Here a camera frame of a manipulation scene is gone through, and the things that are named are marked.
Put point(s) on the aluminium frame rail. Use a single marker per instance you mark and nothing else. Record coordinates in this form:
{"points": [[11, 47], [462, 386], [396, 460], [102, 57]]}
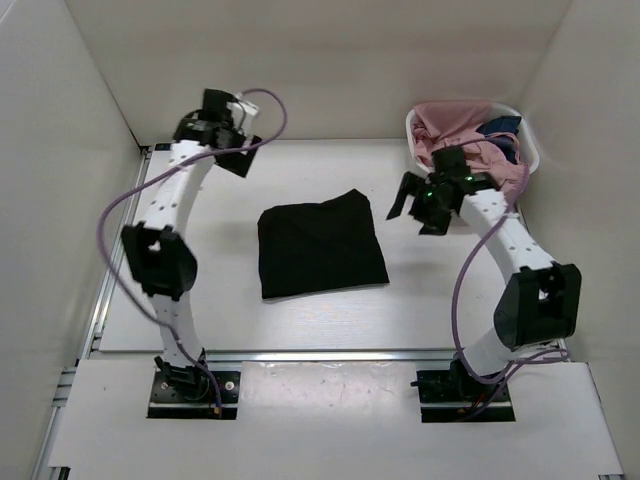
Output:
{"points": [[341, 355]]}

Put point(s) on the black trousers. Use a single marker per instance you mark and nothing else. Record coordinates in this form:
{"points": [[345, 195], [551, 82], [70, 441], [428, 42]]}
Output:
{"points": [[316, 247]]}

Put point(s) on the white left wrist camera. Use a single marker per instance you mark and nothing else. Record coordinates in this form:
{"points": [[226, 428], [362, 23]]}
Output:
{"points": [[243, 114]]}

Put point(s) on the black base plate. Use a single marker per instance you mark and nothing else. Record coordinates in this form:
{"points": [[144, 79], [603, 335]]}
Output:
{"points": [[169, 399], [445, 399]]}

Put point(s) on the white plastic basket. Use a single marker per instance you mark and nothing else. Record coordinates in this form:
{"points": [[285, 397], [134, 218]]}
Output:
{"points": [[530, 145]]}

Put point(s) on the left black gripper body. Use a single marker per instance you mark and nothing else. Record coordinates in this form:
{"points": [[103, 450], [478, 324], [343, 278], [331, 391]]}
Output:
{"points": [[235, 140]]}

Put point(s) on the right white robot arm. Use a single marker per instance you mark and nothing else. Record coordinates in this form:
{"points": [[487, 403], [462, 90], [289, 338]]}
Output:
{"points": [[540, 302]]}

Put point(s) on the dark blue garment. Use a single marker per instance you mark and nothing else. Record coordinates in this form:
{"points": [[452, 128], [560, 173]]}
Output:
{"points": [[504, 127]]}

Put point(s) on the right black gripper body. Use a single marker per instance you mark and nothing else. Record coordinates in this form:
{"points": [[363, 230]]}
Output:
{"points": [[428, 199]]}

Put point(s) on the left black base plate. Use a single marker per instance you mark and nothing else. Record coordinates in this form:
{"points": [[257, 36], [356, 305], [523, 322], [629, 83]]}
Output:
{"points": [[169, 399]]}

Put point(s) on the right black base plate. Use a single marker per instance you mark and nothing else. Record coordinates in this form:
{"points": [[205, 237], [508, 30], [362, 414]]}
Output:
{"points": [[445, 399]]}

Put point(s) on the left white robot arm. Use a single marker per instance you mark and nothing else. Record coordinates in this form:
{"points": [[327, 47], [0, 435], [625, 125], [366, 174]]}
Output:
{"points": [[156, 251]]}

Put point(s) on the pink garment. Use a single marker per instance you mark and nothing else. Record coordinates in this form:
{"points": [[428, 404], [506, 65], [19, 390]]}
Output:
{"points": [[475, 130]]}

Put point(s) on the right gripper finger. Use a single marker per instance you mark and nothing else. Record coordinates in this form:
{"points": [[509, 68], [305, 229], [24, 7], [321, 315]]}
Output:
{"points": [[410, 185], [435, 227]]}

